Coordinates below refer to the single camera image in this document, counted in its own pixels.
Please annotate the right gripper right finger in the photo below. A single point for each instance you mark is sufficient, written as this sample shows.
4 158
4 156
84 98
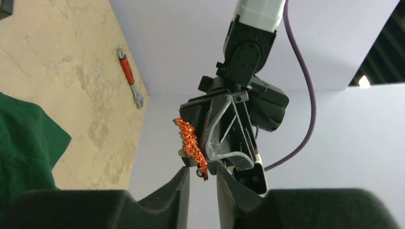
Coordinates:
314 208

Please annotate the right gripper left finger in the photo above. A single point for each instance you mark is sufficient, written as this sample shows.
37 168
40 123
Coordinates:
165 208

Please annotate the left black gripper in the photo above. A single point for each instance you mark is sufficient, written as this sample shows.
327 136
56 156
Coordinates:
216 129

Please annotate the orange leaf brooch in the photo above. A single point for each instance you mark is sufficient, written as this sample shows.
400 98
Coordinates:
191 147

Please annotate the green t-shirt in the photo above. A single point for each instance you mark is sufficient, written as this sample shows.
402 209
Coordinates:
30 145

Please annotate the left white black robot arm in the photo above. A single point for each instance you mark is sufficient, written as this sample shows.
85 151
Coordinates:
249 40

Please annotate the red handled adjustable wrench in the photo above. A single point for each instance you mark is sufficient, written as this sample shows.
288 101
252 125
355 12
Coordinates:
126 67

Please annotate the black square frame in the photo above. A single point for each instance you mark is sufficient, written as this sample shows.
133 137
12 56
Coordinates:
6 8

